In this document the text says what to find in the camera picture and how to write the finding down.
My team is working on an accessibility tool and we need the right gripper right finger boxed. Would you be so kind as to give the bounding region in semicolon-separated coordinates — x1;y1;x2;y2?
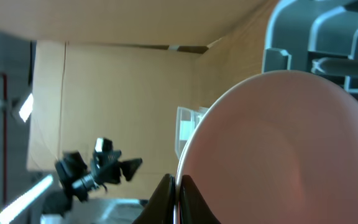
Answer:
178;175;221;224

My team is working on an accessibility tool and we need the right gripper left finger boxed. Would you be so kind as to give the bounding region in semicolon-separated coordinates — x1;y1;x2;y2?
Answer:
132;174;176;224

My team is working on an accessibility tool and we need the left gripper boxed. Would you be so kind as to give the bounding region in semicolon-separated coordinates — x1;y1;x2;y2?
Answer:
71;149;142;195

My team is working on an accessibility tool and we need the pink plate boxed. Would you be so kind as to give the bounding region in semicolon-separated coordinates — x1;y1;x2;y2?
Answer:
177;70;358;223

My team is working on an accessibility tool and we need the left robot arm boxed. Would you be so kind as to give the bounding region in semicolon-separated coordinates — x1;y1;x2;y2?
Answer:
42;150;142;217

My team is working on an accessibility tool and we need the grey dishwasher rack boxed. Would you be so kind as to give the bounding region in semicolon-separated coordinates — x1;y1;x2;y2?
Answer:
262;0;358;95

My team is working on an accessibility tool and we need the clear plastic bin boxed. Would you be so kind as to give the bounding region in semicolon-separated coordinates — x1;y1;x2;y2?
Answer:
175;106;208;159

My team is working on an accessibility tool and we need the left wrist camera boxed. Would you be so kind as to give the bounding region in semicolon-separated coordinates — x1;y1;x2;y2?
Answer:
94;138;114;152

